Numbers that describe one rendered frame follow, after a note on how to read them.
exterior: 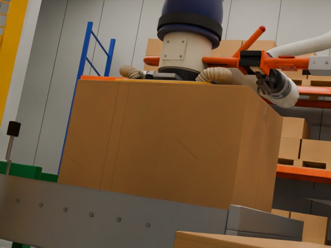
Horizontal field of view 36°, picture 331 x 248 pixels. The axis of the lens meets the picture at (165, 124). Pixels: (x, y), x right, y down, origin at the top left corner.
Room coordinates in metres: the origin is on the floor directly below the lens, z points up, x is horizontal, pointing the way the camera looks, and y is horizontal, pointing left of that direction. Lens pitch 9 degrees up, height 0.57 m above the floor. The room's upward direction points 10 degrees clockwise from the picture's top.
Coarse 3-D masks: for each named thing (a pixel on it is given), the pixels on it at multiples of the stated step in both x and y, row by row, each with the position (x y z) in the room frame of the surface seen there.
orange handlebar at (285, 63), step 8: (280, 56) 1.51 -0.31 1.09; (288, 56) 1.49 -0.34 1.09; (152, 64) 1.77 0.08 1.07; (208, 64) 1.66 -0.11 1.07; (232, 64) 1.62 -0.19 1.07; (272, 64) 1.53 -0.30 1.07; (280, 64) 1.50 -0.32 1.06; (288, 64) 1.49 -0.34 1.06; (296, 64) 1.49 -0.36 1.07; (304, 64) 1.48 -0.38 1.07
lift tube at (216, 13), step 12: (168, 0) 1.64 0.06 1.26; (180, 0) 1.60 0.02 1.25; (192, 0) 1.59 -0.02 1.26; (204, 0) 1.60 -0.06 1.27; (216, 0) 1.63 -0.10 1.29; (168, 12) 1.64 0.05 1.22; (192, 12) 1.59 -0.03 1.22; (204, 12) 1.60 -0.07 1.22; (216, 12) 1.62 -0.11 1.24; (168, 24) 1.62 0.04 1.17; (180, 24) 1.60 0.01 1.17; (204, 36) 1.64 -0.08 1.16; (216, 36) 1.64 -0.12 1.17
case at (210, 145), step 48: (96, 96) 1.63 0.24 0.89; (144, 96) 1.54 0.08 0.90; (192, 96) 1.46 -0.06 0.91; (240, 96) 1.39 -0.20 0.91; (96, 144) 1.61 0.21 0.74; (144, 144) 1.53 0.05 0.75; (192, 144) 1.45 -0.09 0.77; (240, 144) 1.39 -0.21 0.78; (144, 192) 1.51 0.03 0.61; (192, 192) 1.44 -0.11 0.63; (240, 192) 1.44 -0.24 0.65
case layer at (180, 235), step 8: (176, 232) 0.80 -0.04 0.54; (184, 232) 0.80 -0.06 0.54; (192, 232) 0.83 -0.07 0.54; (176, 240) 0.80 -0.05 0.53; (184, 240) 0.79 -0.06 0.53; (192, 240) 0.79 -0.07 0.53; (200, 240) 0.78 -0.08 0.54; (208, 240) 0.78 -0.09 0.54; (216, 240) 0.77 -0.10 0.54; (224, 240) 0.77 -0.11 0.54; (232, 240) 0.79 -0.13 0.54; (240, 240) 0.84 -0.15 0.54; (248, 240) 0.91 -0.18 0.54; (256, 240) 0.98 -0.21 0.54; (264, 240) 1.06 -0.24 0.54; (272, 240) 1.17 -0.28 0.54; (280, 240) 1.29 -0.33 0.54
